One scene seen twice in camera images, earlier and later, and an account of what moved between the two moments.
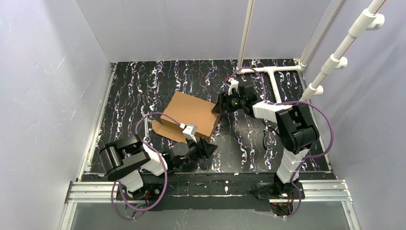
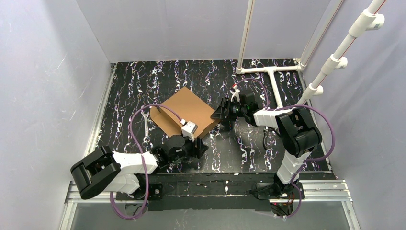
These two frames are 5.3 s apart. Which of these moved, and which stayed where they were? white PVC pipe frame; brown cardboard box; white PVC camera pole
Moved: brown cardboard box
Stayed: white PVC pipe frame; white PVC camera pole
